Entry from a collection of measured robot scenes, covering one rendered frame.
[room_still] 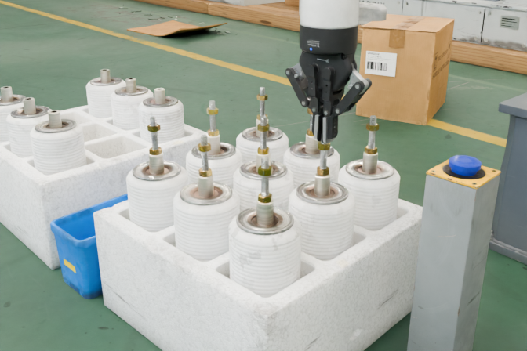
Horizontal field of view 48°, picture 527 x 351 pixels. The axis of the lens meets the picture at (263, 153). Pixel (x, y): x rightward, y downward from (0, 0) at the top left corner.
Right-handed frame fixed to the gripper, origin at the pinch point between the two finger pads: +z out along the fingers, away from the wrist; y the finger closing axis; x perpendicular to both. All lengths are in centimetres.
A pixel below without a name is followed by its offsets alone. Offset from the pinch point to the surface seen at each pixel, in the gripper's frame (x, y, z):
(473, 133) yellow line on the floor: 109, -20, 35
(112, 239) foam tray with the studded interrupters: -18.0, -26.9, 20.0
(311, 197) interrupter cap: -2.7, 0.1, 9.8
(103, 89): 14, -73, 11
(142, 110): 9, -53, 11
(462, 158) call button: 6.7, 17.1, 2.2
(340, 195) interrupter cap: 0.7, 2.7, 9.8
